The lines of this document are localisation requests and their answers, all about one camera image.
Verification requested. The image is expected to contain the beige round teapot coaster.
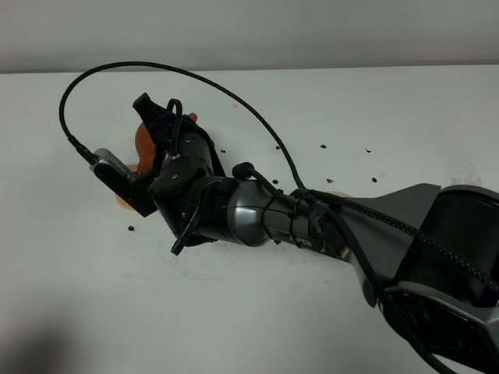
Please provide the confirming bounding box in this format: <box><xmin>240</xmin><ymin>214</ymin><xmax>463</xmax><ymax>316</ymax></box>
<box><xmin>329</xmin><ymin>191</ymin><xmax>353</xmax><ymax>198</ymax></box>

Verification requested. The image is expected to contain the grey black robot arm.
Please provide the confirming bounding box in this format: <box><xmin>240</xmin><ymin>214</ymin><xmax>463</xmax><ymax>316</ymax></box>
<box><xmin>133</xmin><ymin>94</ymin><xmax>498</xmax><ymax>373</ymax></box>

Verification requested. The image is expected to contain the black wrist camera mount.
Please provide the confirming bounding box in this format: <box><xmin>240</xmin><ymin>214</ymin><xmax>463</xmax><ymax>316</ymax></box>
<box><xmin>90</xmin><ymin>148</ymin><xmax>157</xmax><ymax>217</ymax></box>

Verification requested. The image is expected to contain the brown clay teapot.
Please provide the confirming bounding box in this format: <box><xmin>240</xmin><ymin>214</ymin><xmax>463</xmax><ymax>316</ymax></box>
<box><xmin>134</xmin><ymin>112</ymin><xmax>199</xmax><ymax>176</ymax></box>

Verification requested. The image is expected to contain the black braided camera cable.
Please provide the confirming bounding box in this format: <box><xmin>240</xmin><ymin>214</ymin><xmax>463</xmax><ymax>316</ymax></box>
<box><xmin>58</xmin><ymin>61</ymin><xmax>499</xmax><ymax>309</ymax></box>

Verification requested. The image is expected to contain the orange coaster near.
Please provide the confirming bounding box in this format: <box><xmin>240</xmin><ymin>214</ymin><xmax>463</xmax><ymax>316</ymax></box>
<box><xmin>115</xmin><ymin>164</ymin><xmax>138</xmax><ymax>210</ymax></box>

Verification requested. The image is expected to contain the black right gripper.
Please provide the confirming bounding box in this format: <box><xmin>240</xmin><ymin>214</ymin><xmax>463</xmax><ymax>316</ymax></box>
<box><xmin>133</xmin><ymin>93</ymin><xmax>238</xmax><ymax>245</ymax></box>

